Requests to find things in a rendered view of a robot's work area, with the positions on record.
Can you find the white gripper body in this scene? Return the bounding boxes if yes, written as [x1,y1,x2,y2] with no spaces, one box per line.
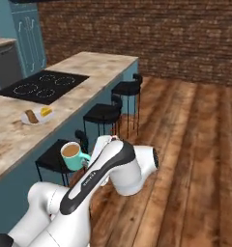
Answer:
[88,134,114,168]

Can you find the teal mug of coffee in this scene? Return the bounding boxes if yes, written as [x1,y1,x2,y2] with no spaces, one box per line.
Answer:
[60,141,92,172]

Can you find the white breakfast plate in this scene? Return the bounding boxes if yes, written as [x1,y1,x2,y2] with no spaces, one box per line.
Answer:
[20,108,55,126]

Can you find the black bar stool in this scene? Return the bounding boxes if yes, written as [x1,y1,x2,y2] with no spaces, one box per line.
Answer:
[111,73,144,137]
[82,94,124,139]
[35,128,90,188]

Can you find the yellow cheese wedge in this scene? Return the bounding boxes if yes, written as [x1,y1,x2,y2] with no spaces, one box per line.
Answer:
[40,106,53,118]

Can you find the brown toast slice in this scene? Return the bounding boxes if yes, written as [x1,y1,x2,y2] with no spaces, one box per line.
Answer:
[24,109,41,124]

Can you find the teal kitchen island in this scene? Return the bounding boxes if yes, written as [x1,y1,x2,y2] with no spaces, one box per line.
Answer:
[0,51,140,236]

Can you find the black hob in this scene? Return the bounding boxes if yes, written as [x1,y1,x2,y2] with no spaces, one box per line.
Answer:
[0,69,91,106]

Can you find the grey dishwasher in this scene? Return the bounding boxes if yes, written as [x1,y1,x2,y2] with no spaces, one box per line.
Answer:
[0,42,24,90]

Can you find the tall teal cupboards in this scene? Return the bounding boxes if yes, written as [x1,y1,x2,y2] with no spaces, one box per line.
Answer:
[8,0,47,78]

